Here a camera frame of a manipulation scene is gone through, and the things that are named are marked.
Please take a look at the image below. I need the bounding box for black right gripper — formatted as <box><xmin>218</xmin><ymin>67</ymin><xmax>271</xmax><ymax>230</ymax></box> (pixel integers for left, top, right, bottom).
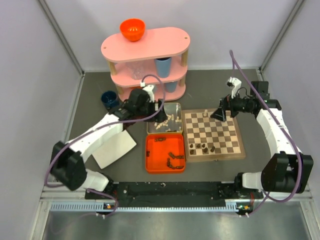
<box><xmin>210</xmin><ymin>88</ymin><xmax>254</xmax><ymax>122</ymax></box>

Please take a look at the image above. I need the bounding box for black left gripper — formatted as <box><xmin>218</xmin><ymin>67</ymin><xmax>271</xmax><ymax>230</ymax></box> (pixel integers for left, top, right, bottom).
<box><xmin>136</xmin><ymin>98</ymin><xmax>167</xmax><ymax>123</ymax></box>

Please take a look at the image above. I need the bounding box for white bishop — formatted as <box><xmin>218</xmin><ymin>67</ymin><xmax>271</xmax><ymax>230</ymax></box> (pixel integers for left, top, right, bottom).
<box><xmin>203</xmin><ymin>109</ymin><xmax>208</xmax><ymax>117</ymax></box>

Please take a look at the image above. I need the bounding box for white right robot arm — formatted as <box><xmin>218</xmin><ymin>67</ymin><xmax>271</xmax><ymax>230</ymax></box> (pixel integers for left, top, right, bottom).
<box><xmin>211</xmin><ymin>77</ymin><xmax>314</xmax><ymax>198</ymax></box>

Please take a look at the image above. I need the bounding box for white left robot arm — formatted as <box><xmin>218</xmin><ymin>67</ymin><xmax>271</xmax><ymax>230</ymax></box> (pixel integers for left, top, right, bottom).
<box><xmin>46</xmin><ymin>85</ymin><xmax>167</xmax><ymax>199</ymax></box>

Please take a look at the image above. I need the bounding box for wooden chess board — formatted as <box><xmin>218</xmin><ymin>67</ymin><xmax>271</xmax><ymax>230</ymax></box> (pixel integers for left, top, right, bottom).
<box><xmin>181</xmin><ymin>108</ymin><xmax>246</xmax><ymax>163</ymax></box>

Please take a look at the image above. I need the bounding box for blue cup bottom shelf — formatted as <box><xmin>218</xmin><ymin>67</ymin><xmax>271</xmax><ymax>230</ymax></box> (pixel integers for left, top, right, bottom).
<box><xmin>164</xmin><ymin>81</ymin><xmax>178</xmax><ymax>93</ymax></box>

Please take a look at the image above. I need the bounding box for blue cup shelf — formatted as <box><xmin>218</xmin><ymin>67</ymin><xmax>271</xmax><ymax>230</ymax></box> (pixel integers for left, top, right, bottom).
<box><xmin>154</xmin><ymin>57</ymin><xmax>172</xmax><ymax>78</ymax></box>
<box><xmin>164</xmin><ymin>81</ymin><xmax>178</xmax><ymax>93</ymax></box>

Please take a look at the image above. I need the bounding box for orange tin box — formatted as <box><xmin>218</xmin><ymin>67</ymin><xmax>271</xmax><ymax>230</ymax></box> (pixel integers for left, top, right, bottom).
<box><xmin>145</xmin><ymin>133</ymin><xmax>186</xmax><ymax>174</ymax></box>

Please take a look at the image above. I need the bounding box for blue cup middle shelf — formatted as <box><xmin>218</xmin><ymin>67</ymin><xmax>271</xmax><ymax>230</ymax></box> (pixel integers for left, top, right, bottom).
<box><xmin>154</xmin><ymin>57</ymin><xmax>172</xmax><ymax>78</ymax></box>

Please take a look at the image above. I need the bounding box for clear glass cup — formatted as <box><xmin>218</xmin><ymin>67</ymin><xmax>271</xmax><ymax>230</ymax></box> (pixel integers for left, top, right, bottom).
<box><xmin>126</xmin><ymin>61</ymin><xmax>146</xmax><ymax>80</ymax></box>

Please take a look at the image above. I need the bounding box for dark blue mug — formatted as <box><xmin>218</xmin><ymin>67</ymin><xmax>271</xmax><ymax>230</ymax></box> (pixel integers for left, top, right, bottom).
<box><xmin>100</xmin><ymin>90</ymin><xmax>120</xmax><ymax>110</ymax></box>

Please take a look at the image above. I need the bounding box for pink three-tier shelf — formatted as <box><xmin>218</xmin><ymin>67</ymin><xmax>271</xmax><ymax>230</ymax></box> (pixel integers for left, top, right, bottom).
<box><xmin>100</xmin><ymin>27</ymin><xmax>191</xmax><ymax>101</ymax></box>

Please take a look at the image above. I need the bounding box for white paper sheet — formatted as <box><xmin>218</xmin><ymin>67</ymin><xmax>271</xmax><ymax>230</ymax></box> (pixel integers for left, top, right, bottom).
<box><xmin>92</xmin><ymin>130</ymin><xmax>137</xmax><ymax>169</ymax></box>

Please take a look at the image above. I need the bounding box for orange bowl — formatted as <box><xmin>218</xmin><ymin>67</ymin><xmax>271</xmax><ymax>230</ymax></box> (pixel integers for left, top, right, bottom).
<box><xmin>119</xmin><ymin>18</ymin><xmax>146</xmax><ymax>42</ymax></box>

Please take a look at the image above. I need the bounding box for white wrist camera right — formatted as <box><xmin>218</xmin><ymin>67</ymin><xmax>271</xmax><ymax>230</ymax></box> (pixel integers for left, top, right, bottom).
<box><xmin>226</xmin><ymin>77</ymin><xmax>242</xmax><ymax>99</ymax></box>

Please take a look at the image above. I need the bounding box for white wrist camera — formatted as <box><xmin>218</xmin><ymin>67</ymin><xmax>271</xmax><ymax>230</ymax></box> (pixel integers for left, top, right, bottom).
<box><xmin>226</xmin><ymin>77</ymin><xmax>242</xmax><ymax>99</ymax></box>
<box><xmin>140</xmin><ymin>82</ymin><xmax>157</xmax><ymax>103</ymax></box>

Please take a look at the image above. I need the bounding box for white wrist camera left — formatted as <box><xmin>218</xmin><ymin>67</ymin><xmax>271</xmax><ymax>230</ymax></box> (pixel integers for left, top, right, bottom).
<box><xmin>140</xmin><ymin>82</ymin><xmax>157</xmax><ymax>103</ymax></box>

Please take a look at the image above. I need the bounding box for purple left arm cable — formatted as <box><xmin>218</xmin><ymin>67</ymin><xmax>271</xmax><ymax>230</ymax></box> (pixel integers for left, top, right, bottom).
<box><xmin>44</xmin><ymin>74</ymin><xmax>167</xmax><ymax>221</ymax></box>

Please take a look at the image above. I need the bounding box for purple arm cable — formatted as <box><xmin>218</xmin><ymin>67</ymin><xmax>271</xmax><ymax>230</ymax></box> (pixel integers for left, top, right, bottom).
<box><xmin>229</xmin><ymin>49</ymin><xmax>305</xmax><ymax>218</ymax></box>
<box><xmin>44</xmin><ymin>74</ymin><xmax>167</xmax><ymax>221</ymax></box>

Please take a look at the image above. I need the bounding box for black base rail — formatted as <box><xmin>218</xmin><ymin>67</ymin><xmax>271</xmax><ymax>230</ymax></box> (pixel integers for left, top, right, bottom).
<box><xmin>84</xmin><ymin>181</ymin><xmax>256</xmax><ymax>208</ymax></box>

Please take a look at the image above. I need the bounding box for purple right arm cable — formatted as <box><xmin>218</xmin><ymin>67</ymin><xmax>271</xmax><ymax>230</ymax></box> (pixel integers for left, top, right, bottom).
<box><xmin>229</xmin><ymin>49</ymin><xmax>305</xmax><ymax>218</ymax></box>

